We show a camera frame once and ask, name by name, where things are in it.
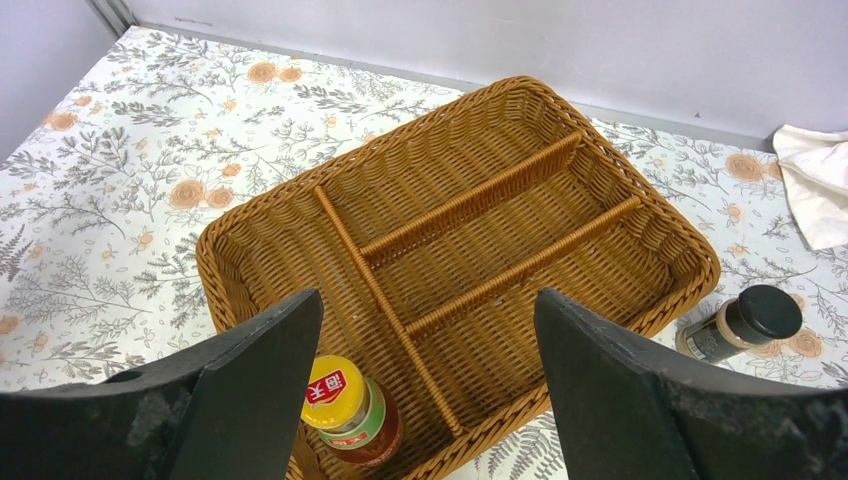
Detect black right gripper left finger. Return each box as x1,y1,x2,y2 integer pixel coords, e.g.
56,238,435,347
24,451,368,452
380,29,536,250
1,289,323,479

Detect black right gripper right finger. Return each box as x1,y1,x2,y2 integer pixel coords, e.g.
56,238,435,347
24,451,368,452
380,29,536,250
534,288,847,479

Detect red sauce bottle yellow cap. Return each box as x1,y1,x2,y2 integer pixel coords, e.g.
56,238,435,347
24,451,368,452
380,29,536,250
300,355,403,467

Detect brown wicker divided basket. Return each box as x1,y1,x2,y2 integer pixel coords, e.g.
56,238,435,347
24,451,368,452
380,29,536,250
196,76,720,479

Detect small dark pepper jar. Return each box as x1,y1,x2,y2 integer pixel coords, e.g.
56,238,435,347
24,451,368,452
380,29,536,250
675,285,803,364

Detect white crumpled cloth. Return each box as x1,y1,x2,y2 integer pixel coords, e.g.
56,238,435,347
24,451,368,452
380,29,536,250
772,125,847,251

